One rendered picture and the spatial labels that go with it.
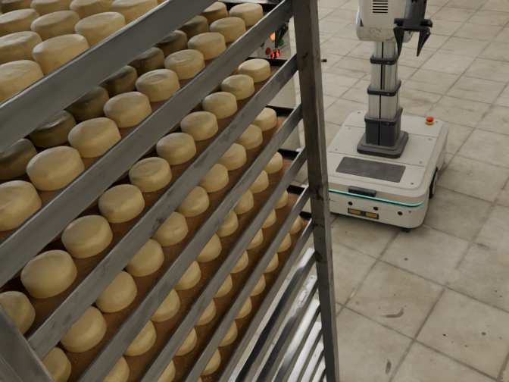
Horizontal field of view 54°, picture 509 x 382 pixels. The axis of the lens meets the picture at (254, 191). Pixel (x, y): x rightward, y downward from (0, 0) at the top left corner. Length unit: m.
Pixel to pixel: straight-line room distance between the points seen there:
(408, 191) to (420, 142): 0.37
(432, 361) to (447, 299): 0.30
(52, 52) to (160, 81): 0.15
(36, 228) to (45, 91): 0.11
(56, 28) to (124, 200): 0.19
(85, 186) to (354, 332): 1.67
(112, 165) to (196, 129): 0.21
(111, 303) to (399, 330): 1.57
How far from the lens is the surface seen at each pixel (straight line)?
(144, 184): 0.60
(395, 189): 2.25
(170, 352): 0.66
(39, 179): 0.49
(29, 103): 0.41
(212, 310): 0.79
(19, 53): 0.53
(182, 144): 0.64
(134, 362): 0.67
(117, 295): 0.60
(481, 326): 2.11
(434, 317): 2.10
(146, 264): 0.62
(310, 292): 1.13
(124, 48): 0.48
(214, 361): 0.84
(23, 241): 0.43
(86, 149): 0.52
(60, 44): 0.50
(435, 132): 2.61
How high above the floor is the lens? 1.66
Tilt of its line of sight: 38 degrees down
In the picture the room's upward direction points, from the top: 10 degrees counter-clockwise
